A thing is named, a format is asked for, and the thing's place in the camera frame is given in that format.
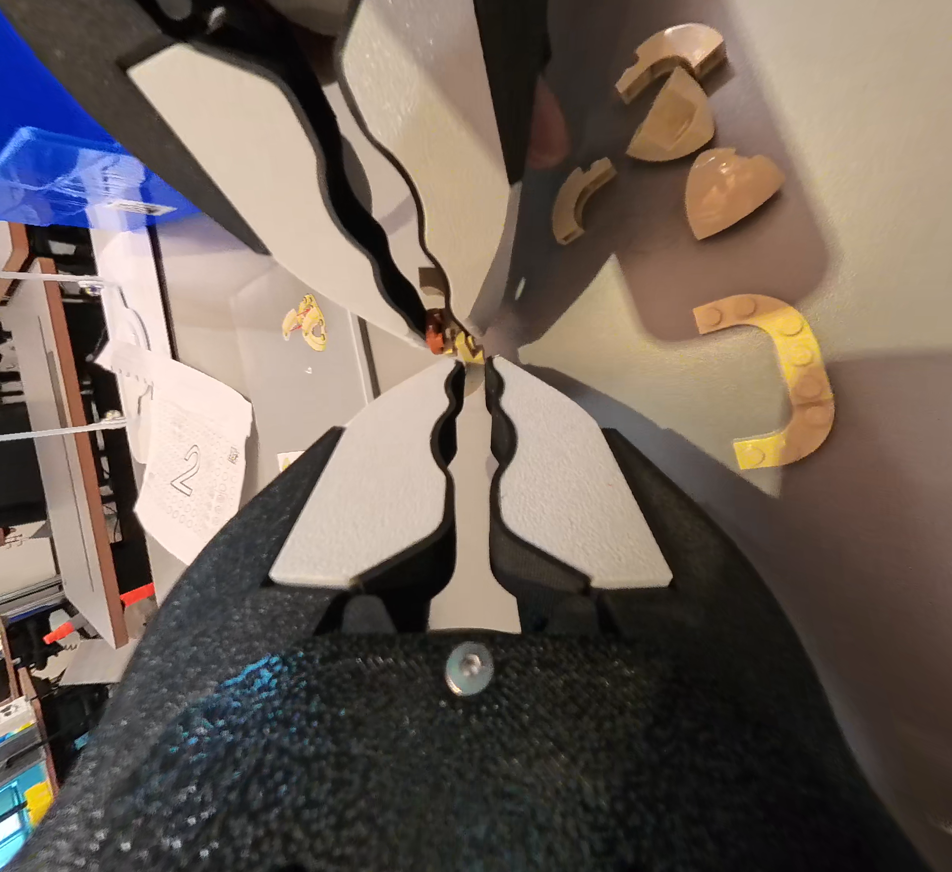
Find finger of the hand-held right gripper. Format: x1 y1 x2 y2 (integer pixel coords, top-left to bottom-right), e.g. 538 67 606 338
127 40 432 345
340 0 522 330

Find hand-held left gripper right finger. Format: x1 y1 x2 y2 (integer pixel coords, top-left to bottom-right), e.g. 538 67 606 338
488 356 673 593

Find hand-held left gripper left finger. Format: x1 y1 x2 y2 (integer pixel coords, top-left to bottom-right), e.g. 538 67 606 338
268 361 459 590

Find blue plastic bin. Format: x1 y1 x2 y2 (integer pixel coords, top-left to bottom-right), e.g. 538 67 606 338
0 10 202 229

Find long wooden desk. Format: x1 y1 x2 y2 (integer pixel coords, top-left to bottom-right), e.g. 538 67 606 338
0 226 150 650

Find grey instruction booklet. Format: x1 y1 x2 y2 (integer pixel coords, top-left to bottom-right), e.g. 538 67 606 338
149 211 432 516

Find white printed paper sheet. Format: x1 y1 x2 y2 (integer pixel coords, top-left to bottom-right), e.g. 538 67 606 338
97 342 254 570

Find tan curved brick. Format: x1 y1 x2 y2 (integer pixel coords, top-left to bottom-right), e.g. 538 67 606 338
551 159 620 245
616 22 730 107

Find tan quarter-round brick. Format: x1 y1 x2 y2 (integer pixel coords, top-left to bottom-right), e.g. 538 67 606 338
625 66 716 164
685 147 786 242

